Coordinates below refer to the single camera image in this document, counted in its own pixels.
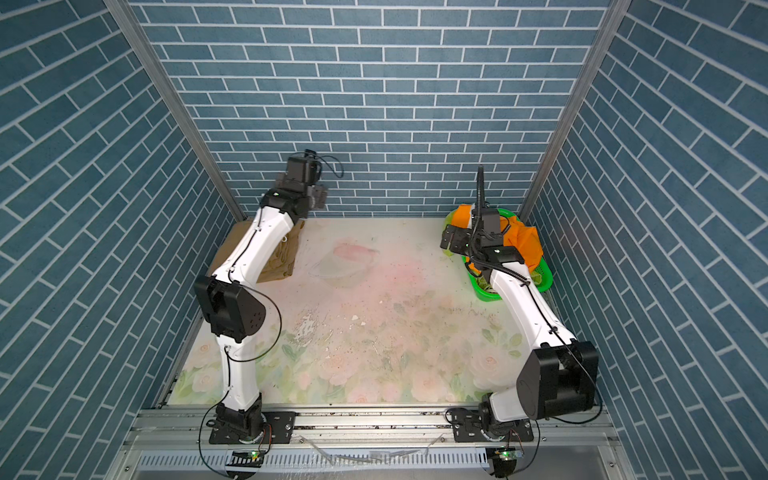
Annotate orange shorts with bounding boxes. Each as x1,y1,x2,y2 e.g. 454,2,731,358
444,204,544,273

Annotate green perforated plastic basket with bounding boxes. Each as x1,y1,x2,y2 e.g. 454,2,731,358
444,204,553,302

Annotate tan drawstring shorts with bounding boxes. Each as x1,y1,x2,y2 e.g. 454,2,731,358
206,220,305,283

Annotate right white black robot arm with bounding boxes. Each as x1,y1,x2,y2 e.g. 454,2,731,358
440,204,599,432

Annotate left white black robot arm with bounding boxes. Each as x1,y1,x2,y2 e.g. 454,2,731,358
194,173,327,443

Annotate light green garment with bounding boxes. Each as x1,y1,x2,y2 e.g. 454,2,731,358
468,209,553,301

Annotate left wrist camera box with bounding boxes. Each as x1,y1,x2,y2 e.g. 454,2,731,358
286,149,322,185

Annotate left aluminium corner post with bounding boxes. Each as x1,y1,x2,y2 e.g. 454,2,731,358
104,0,246,221

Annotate aluminium corner post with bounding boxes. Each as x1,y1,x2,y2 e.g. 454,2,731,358
518,0,631,222
104,0,246,221

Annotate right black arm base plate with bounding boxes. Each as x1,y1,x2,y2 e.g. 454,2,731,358
443,407,534,443

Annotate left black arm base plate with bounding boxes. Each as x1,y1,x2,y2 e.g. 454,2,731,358
205,411,297,445

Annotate aluminium front rail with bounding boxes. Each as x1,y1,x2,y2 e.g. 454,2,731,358
124,405,620,450

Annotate right aluminium corner post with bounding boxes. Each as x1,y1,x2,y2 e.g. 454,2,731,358
518,0,631,222

